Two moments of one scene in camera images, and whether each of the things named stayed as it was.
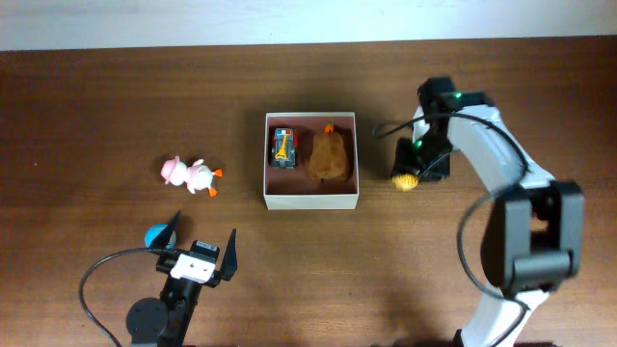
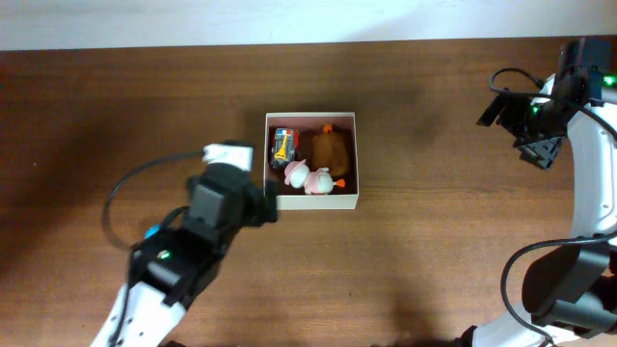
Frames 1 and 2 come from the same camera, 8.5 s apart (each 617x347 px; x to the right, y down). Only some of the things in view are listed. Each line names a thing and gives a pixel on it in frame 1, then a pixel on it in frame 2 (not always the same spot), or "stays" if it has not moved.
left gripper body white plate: [166, 263] -> [255, 206]
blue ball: [153, 229] stays
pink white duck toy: [196, 176] -> [317, 182]
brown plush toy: [329, 157] stays
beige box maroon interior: [294, 189] stays
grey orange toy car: [284, 146] stays
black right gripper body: [405, 157] -> [504, 123]
